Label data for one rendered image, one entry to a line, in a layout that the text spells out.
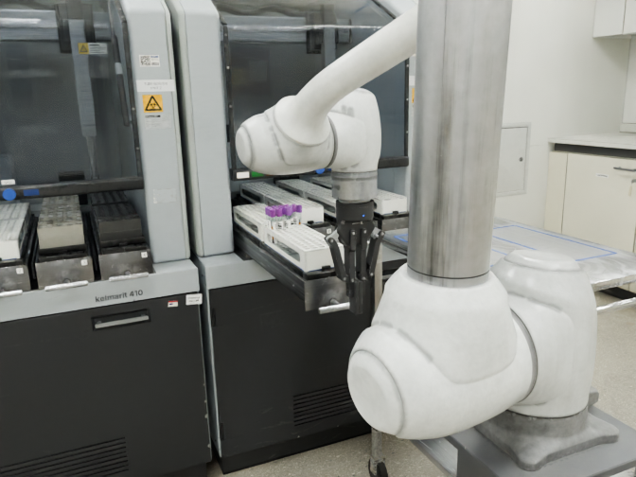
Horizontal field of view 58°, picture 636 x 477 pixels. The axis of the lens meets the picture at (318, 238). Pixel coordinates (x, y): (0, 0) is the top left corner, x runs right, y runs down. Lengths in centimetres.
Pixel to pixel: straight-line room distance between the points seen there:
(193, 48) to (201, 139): 25
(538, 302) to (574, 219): 304
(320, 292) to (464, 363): 65
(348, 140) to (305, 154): 11
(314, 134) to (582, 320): 49
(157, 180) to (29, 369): 61
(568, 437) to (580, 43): 337
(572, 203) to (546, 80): 77
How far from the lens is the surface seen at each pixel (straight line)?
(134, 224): 168
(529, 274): 82
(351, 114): 106
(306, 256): 128
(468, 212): 66
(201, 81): 170
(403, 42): 90
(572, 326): 84
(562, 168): 388
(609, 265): 142
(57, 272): 163
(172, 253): 173
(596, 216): 373
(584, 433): 95
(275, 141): 97
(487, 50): 65
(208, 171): 171
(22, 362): 171
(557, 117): 398
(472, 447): 91
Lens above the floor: 121
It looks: 14 degrees down
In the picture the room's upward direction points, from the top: 2 degrees counter-clockwise
